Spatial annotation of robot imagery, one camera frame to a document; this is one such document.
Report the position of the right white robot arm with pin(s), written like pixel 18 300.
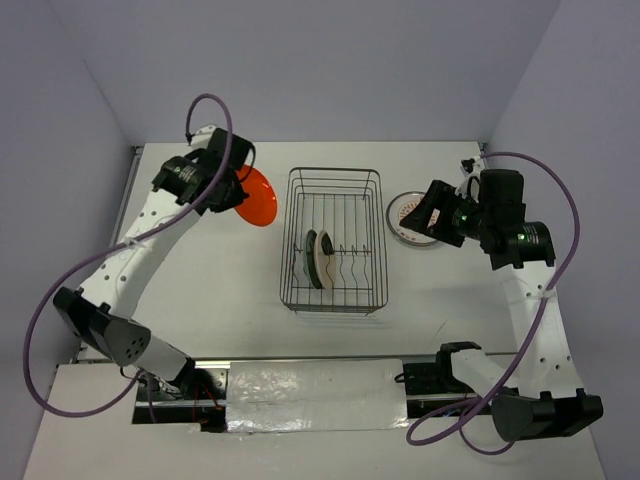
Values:
pixel 539 395

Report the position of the black metal base rail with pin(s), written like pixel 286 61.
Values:
pixel 205 405

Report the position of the green patterned plate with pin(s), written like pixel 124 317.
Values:
pixel 309 263

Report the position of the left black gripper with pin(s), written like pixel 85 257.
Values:
pixel 235 198

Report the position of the white plate green rim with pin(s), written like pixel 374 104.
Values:
pixel 391 230

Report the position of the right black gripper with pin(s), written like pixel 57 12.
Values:
pixel 436 195

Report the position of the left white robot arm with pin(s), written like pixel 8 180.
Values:
pixel 101 310

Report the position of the cream plate floral print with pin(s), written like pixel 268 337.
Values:
pixel 325 260

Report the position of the silver foil sheet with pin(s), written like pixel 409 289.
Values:
pixel 314 396

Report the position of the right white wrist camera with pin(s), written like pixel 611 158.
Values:
pixel 470 186

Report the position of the wire dish rack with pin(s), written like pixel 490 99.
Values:
pixel 347 204

